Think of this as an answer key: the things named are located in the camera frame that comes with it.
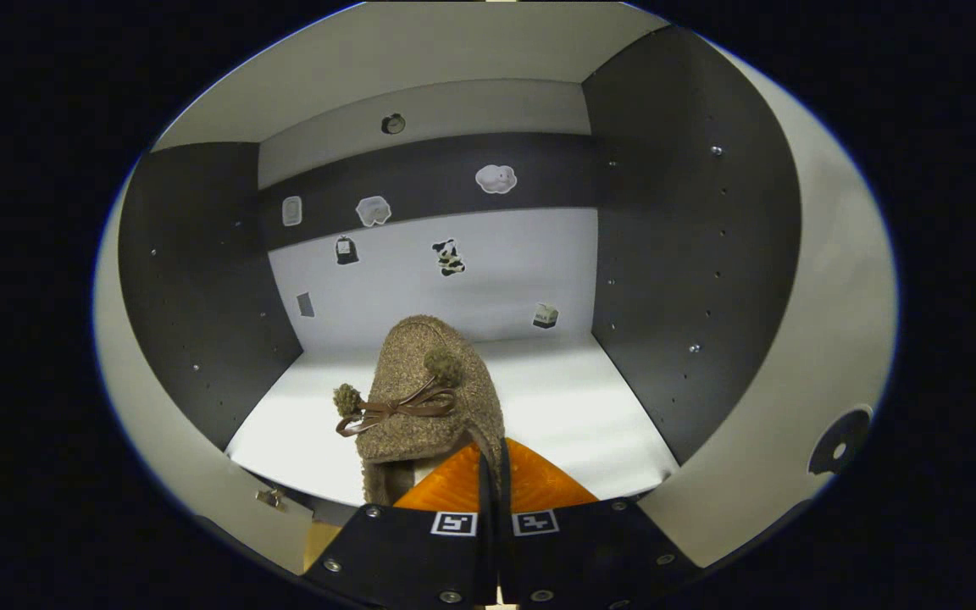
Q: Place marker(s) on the brown fuzzy shoe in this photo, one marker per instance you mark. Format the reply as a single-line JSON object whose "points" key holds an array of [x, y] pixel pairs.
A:
{"points": [[420, 373]]}

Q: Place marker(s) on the white cat sticker cabinet door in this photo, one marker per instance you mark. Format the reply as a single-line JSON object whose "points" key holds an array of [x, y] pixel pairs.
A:
{"points": [[810, 339]]}

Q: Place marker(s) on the white shoe cabinet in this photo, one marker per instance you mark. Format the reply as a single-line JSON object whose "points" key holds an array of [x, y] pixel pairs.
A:
{"points": [[539, 398]]}

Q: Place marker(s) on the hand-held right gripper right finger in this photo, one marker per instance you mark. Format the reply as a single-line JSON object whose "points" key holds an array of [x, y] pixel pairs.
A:
{"points": [[590, 551]]}

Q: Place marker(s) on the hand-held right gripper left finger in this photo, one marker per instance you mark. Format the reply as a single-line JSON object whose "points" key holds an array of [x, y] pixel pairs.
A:
{"points": [[403, 551]]}

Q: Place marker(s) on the white camera sticker cabinet door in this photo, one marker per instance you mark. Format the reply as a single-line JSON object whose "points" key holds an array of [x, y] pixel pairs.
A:
{"points": [[158, 440]]}

